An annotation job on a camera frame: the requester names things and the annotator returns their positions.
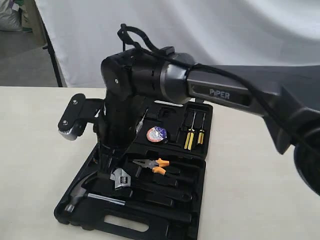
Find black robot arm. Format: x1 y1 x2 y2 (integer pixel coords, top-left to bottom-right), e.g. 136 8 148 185
100 49 320 193

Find white sack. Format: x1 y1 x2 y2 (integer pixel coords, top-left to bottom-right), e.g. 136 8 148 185
0 0 24 32

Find large yellow black screwdriver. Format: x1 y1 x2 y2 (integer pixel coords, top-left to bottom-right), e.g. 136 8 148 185
184 111 196 151

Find black electrical tape roll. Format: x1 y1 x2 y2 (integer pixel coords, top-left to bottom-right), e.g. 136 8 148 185
146 126 168 144

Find clear handle tester screwdriver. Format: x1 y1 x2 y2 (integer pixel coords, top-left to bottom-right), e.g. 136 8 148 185
136 110 148 134

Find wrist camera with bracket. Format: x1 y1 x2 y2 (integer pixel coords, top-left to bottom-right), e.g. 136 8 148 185
57 93 104 141

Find small yellow black screwdriver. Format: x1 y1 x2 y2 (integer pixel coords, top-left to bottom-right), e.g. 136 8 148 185
197 113 206 145

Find orange handled pliers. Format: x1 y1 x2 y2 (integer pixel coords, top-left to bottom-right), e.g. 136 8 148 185
132 158 170 176

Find black handled adjustable wrench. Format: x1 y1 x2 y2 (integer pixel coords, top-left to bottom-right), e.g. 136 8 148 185
109 168 193 202

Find black plastic tool case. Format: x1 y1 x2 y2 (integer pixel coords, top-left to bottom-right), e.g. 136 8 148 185
54 101 213 240

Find black grip claw hammer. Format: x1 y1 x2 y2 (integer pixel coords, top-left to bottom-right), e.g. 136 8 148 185
64 172 192 224

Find black camera cable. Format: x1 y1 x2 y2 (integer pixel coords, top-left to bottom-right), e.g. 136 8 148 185
94 23 320 171

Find black backdrop stand pole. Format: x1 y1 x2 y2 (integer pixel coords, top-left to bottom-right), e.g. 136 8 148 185
32 0 64 88

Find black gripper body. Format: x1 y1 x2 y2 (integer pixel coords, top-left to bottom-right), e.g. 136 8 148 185
97 92 148 153

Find white backdrop cloth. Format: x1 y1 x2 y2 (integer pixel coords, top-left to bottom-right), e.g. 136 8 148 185
36 0 320 88

